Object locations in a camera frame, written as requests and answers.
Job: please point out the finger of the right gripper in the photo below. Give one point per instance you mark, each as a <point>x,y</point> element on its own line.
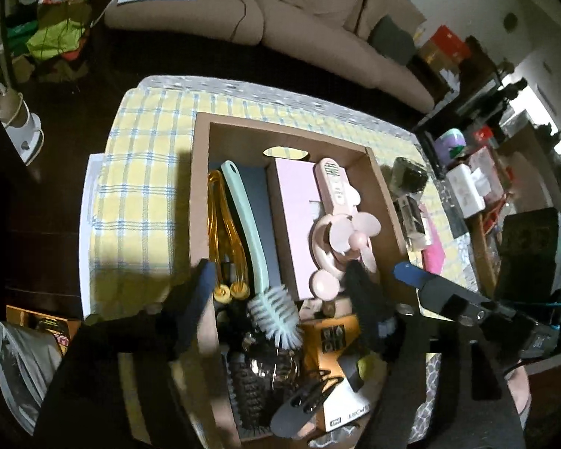
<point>442,296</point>

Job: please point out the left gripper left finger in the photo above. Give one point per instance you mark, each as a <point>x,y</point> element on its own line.
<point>114,387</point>

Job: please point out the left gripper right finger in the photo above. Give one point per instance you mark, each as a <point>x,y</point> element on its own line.
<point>444,387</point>

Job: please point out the pink towel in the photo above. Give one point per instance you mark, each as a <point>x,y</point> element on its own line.
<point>434,256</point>

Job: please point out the black hairbrush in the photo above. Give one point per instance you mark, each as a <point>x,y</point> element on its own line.
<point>249,392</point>

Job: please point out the mint bottle brush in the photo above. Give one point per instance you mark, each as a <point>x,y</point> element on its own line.
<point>271,308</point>

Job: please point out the orange plastic massager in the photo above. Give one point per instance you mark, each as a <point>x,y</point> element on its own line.
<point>225,247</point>

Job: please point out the person right hand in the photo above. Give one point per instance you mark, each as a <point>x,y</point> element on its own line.
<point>518,383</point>

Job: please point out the white tissue box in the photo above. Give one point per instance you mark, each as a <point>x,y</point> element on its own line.
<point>469,187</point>

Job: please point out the pink handheld fan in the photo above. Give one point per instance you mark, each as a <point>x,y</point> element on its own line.
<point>342,234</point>

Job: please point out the orange hard drive box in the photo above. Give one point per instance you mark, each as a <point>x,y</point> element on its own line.
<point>356,375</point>

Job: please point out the purple round container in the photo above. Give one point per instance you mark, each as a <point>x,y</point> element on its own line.
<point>449,145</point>

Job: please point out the yellow plaid table cloth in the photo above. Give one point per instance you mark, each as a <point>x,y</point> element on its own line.
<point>138,247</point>

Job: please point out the pink box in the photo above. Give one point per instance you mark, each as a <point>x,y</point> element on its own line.
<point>296,206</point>

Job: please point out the dark blue notebook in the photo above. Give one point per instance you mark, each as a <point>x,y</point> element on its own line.
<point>255,183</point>

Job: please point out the red box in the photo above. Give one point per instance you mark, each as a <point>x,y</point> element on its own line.
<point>450,45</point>

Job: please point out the dark cushion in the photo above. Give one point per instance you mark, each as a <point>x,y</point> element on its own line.
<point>390,41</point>

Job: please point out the brown sofa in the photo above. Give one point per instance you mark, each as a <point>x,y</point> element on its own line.
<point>334,35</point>

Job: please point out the green clothing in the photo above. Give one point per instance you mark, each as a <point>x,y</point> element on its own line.
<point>56,39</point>

